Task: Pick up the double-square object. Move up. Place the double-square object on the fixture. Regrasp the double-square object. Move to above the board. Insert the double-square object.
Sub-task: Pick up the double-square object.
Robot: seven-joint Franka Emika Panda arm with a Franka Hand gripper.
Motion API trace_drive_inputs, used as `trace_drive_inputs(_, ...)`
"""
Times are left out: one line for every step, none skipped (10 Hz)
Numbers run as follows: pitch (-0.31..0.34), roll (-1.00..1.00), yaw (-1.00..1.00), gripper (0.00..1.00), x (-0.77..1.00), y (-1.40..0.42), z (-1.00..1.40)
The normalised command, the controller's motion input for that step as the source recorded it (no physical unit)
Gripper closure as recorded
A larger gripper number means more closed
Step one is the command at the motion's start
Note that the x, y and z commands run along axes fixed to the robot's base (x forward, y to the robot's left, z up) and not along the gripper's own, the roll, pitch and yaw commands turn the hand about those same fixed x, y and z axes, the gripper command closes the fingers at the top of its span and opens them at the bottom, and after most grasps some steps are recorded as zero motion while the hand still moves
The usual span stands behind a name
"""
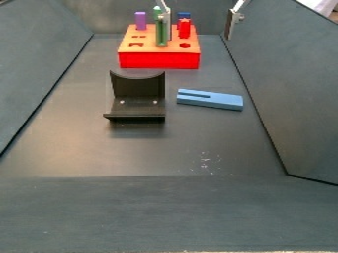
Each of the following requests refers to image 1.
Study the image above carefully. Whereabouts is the dark blue rounded peg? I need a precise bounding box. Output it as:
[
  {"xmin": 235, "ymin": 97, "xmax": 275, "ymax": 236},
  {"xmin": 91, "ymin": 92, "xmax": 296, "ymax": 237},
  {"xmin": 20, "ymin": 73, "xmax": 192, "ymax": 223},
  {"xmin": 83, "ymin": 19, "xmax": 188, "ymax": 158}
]
[{"xmin": 176, "ymin": 12, "xmax": 189, "ymax": 19}]

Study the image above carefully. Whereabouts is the blue double-square block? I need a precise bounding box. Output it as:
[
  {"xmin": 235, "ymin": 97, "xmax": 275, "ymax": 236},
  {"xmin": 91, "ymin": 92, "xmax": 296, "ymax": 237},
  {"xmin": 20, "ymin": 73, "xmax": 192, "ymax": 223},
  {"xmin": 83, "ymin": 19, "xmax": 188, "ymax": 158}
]
[{"xmin": 176, "ymin": 89, "xmax": 244, "ymax": 111}]

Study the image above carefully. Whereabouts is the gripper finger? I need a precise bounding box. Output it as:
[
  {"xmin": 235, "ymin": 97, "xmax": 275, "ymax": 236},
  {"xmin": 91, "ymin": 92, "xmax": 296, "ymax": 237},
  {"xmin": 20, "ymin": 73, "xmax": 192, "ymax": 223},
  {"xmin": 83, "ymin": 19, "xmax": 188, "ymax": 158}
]
[
  {"xmin": 156, "ymin": 0, "xmax": 171, "ymax": 41},
  {"xmin": 224, "ymin": 0, "xmax": 247, "ymax": 40}
]

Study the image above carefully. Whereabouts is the red peg board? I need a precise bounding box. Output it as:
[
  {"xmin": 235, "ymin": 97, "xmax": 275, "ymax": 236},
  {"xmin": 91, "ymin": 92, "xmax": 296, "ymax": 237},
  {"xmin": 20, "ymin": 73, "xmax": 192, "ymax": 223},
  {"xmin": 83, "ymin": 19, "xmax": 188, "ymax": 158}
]
[{"xmin": 117, "ymin": 24, "xmax": 200, "ymax": 69}]

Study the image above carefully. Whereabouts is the purple rectangular peg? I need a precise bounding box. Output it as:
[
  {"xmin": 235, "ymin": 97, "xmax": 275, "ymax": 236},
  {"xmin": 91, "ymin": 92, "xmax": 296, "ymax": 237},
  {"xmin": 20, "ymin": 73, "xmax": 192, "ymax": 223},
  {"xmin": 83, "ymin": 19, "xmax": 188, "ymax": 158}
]
[{"xmin": 135, "ymin": 12, "xmax": 147, "ymax": 31}]

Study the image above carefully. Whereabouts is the black curved holder stand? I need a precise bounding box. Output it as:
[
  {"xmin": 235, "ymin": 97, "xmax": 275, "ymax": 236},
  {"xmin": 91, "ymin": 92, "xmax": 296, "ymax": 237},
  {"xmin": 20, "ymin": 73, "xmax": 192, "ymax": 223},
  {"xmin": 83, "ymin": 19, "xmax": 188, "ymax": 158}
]
[{"xmin": 103, "ymin": 72, "xmax": 167, "ymax": 121}]

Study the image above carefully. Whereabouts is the red star peg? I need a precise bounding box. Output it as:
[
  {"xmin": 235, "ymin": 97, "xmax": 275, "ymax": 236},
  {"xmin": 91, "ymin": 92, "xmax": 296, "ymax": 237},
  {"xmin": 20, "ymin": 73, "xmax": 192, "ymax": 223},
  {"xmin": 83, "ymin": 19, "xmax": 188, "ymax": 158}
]
[{"xmin": 177, "ymin": 18, "xmax": 189, "ymax": 39}]

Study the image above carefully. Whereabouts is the green pentagon peg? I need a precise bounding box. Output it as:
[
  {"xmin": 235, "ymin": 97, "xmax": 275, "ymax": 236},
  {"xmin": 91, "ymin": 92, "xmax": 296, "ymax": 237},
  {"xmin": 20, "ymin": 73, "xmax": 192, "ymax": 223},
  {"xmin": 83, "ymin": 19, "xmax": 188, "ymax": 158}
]
[{"xmin": 153, "ymin": 6, "xmax": 168, "ymax": 47}]

